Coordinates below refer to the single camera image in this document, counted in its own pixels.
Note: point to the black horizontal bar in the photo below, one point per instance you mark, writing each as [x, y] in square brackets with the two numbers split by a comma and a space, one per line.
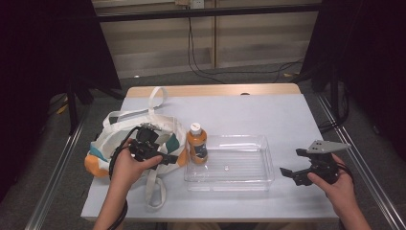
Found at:
[207, 12]

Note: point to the metal floor rail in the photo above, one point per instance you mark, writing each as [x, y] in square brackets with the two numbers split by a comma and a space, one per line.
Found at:
[54, 179]
[360, 159]

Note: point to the black metal stand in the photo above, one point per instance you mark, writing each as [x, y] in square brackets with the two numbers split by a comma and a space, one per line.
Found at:
[338, 96]
[72, 108]

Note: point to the white canvas tote bag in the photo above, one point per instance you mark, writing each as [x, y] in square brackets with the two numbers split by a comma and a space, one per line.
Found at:
[108, 140]

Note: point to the white wall outlet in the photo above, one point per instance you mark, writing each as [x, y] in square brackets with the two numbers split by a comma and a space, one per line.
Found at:
[196, 4]

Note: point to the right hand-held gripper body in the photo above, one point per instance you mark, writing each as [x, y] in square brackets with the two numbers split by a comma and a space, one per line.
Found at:
[324, 159]

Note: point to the person's left hand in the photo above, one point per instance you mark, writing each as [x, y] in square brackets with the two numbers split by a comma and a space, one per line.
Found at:
[127, 169]

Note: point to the clear plastic tray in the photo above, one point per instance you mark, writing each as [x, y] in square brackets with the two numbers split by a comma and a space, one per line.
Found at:
[236, 166]

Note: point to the orange juice bottle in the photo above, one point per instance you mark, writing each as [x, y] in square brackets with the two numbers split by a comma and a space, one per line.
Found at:
[196, 143]

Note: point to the person's right hand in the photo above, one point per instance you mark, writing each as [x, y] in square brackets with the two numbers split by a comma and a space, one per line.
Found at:
[341, 195]

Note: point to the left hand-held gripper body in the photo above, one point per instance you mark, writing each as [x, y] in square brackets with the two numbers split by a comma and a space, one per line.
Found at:
[145, 143]

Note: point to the black curtain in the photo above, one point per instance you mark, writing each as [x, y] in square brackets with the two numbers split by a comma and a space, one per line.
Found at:
[376, 64]
[38, 64]

